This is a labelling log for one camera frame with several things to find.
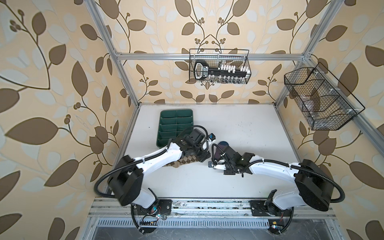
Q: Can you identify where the beige brown argyle sock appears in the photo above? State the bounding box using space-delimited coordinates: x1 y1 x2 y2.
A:
166 153 206 168

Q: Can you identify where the purple sock with yellow cuff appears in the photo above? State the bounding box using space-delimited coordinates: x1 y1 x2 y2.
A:
212 141 229 161

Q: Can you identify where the green plastic divided tray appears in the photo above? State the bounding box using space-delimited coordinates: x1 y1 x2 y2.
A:
156 109 194 148

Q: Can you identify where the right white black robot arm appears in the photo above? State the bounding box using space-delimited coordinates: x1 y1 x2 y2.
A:
212 145 346 216

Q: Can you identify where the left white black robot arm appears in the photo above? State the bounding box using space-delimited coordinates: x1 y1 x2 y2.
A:
108 126 216 210

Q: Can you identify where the black white tool in basket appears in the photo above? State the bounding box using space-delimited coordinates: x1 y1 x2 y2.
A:
193 61 251 81

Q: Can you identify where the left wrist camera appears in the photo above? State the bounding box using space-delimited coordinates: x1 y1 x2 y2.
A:
208 133 216 142

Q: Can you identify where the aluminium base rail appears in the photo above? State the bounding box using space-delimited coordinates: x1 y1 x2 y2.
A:
88 198 336 230

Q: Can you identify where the black wire basket back wall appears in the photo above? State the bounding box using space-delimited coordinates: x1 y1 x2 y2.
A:
189 48 252 85

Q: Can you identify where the black wire basket wall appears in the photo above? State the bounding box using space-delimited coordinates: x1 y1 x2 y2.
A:
189 48 252 85
284 62 366 131

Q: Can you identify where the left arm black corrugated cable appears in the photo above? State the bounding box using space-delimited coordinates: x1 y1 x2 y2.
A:
93 125 211 199

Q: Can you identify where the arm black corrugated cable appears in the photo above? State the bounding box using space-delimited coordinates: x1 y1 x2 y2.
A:
210 143 346 204
93 125 211 199

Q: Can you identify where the black wire basket right wall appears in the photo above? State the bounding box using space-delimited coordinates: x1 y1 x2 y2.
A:
284 62 366 131

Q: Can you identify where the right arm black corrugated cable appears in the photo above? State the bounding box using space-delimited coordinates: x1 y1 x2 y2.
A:
210 143 346 204

